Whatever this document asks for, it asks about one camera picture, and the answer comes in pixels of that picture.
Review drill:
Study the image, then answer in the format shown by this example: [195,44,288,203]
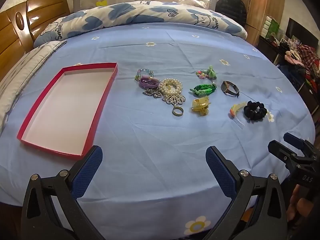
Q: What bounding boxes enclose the green braided hair tie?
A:
[189,83,217,98]

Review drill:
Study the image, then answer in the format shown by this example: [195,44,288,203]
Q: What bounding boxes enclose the pile of clothes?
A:
[282,43,320,93]

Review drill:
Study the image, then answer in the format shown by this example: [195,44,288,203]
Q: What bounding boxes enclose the dark cabinet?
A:
[257,34,320,120]

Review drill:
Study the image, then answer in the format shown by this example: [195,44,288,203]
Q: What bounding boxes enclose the silver ornate brooch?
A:
[162,94,187,106]

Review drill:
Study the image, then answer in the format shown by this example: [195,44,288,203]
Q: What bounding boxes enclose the white pearl bracelet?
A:
[159,78,184,96]

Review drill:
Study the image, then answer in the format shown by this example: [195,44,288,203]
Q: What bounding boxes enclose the orange hair comb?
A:
[228,101,248,130]

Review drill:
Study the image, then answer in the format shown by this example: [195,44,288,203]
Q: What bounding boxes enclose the colourful bead bracelet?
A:
[135,67,155,82]

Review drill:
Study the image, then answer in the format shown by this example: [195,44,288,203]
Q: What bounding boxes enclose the grey striped pillow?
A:
[0,39,68,132]

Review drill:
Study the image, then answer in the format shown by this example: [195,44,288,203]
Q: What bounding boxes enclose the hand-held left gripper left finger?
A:
[21,145,105,240]

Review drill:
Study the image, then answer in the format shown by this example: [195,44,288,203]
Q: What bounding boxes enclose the purple bow hair tie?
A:
[139,76,161,89]

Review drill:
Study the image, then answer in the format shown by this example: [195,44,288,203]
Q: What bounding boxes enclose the wooden wardrobe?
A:
[237,0,287,47]

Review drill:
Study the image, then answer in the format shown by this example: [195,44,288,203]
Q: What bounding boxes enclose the black padded jacket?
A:
[214,0,248,27]

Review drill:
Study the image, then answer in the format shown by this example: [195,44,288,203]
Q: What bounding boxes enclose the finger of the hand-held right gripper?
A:
[283,132,320,157]
[268,139,301,171]

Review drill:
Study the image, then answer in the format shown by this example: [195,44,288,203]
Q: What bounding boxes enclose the black television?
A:
[285,17,320,48]

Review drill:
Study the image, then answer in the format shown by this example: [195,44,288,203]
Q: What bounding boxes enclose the blue floral bed sheet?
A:
[0,22,317,240]

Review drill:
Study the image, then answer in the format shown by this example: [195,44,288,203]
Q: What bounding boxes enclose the white bedding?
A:
[178,0,208,8]

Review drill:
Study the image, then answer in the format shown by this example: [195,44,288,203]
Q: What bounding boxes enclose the yellow hair claw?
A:
[191,96,212,117]

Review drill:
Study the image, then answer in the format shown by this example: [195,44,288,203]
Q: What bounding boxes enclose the wooden headboard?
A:
[0,0,72,82]

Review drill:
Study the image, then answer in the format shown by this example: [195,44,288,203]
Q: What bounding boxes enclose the dark band wristwatch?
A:
[221,80,240,98]

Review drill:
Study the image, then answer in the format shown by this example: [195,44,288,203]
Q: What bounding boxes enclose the person's right hand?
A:
[286,185,318,223]

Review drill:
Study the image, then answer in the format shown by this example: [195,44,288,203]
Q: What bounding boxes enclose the white quilt with blue hearts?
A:
[33,1,248,48]

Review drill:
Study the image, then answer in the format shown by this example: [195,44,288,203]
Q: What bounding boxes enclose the beaded bracelet with green bow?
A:
[196,65,217,81]

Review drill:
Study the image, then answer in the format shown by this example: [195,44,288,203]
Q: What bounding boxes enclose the silver butterfly chain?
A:
[142,87,163,100]

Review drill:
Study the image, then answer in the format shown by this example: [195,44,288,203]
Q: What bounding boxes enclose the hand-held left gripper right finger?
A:
[202,145,288,240]

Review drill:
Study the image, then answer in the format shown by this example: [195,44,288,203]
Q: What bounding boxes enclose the black scrunchie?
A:
[243,100,268,123]

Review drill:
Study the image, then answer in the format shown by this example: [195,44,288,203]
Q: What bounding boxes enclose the red shallow cardboard box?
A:
[17,62,118,157]

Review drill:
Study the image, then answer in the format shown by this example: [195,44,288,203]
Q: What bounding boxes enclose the green boxes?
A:
[261,14,280,41]

